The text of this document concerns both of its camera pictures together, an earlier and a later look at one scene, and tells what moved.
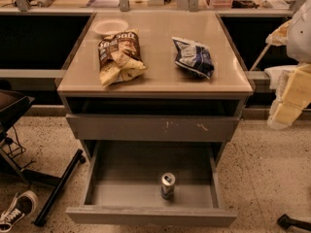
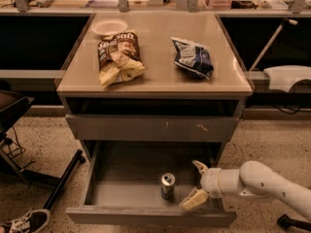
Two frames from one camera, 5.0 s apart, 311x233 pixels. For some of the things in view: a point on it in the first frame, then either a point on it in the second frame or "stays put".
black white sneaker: [22, 205] -> [32, 221]
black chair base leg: [285, 221] stays put
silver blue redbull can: [167, 185] stays put
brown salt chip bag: [120, 57] stays put
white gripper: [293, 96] -> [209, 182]
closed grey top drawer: [150, 127] stays put
